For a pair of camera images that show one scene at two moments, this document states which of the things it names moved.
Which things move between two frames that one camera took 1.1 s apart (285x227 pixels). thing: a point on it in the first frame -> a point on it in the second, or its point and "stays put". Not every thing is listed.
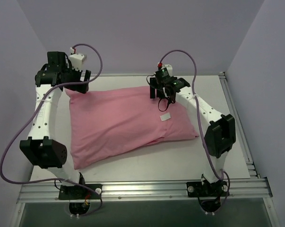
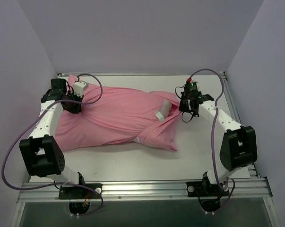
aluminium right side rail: [253, 171] stays put
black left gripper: [80, 80] -> [73, 105]
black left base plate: [78, 192] stays put
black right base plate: [217, 189] stays put
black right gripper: [155, 87] -> [186, 104]
